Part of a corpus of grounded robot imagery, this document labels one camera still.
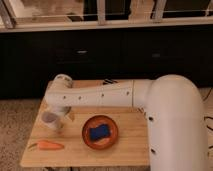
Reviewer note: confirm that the blue sponge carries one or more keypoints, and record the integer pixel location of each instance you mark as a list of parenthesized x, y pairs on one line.
[(99, 132)]

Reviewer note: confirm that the grey ceramic cup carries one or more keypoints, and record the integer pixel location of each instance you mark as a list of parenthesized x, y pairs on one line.
[(51, 120)]

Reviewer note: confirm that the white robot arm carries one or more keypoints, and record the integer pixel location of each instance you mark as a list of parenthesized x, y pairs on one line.
[(174, 108)]

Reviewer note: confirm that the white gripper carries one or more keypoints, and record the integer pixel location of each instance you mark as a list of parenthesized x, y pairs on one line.
[(60, 110)]

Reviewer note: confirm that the dark cabinet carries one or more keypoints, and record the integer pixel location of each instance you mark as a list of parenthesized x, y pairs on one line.
[(29, 60)]

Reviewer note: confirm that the orange carrot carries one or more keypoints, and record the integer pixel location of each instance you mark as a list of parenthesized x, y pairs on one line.
[(47, 145)]

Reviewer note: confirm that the black object on table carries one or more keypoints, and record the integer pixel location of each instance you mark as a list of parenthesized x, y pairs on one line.
[(109, 81)]

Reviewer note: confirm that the brown round plate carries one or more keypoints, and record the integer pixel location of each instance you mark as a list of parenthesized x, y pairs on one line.
[(103, 143)]

